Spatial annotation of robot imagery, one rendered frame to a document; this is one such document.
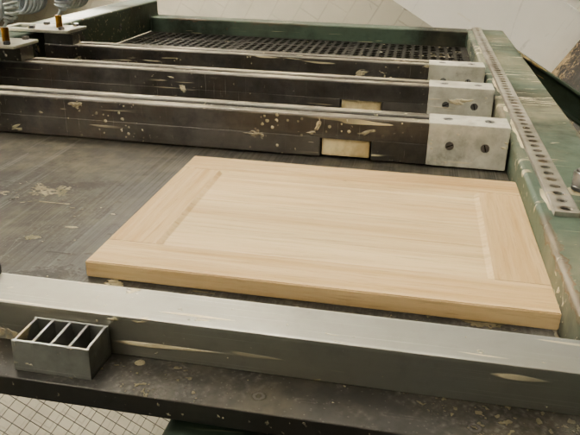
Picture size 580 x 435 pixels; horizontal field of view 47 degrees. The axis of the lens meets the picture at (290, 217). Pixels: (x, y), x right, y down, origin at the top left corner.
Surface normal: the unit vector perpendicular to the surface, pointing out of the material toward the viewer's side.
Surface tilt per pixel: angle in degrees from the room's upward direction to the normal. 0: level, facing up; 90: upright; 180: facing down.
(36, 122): 90
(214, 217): 60
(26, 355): 89
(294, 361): 90
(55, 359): 89
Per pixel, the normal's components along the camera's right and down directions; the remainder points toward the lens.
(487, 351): 0.02, -0.92
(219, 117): -0.18, 0.39
